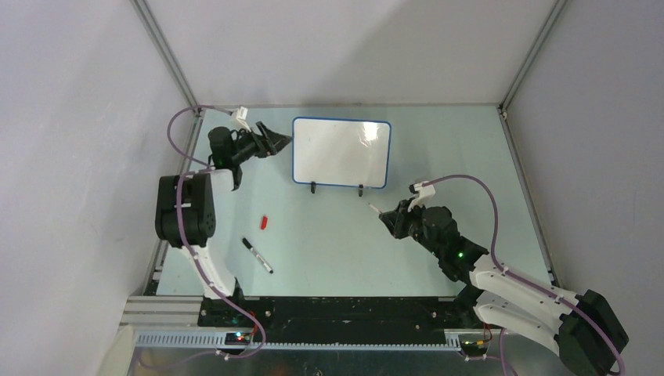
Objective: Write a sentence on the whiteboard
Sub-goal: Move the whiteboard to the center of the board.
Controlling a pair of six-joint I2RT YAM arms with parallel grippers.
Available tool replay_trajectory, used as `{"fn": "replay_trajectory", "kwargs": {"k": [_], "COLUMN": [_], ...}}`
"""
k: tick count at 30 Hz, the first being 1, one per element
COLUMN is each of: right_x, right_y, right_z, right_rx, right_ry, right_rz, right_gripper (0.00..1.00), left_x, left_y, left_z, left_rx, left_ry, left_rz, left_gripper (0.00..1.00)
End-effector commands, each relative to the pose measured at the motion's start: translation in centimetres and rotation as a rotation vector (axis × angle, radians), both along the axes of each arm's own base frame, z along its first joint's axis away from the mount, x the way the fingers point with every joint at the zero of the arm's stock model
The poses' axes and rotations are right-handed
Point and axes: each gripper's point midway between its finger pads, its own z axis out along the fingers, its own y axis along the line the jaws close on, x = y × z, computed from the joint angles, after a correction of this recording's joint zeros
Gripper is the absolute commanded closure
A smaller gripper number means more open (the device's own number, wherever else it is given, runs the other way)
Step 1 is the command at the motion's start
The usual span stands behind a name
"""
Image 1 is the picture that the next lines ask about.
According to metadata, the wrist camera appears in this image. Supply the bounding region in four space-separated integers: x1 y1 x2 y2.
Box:
230 106 252 132
407 180 435 212

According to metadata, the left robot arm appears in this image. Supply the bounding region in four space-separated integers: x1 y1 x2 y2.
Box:
155 121 293 327

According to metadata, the red whiteboard marker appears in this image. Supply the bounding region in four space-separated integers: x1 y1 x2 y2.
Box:
368 203 383 215

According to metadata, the white blue-framed whiteboard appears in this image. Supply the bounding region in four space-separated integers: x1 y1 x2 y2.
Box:
291 117 392 190

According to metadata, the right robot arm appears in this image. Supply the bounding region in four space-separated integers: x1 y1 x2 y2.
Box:
378 200 629 375

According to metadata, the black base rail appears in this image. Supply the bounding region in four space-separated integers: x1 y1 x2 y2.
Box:
119 295 593 353

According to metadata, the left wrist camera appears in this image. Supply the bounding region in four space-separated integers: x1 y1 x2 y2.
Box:
230 106 252 132

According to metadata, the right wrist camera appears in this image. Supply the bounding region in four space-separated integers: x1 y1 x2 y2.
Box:
407 180 435 212

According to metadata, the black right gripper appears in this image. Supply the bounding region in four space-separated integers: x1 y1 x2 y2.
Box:
381 197 442 259

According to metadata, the black whiteboard marker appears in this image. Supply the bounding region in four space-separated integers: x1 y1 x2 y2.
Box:
241 237 274 274

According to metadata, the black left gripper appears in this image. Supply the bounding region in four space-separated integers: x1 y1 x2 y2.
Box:
230 121 292 165

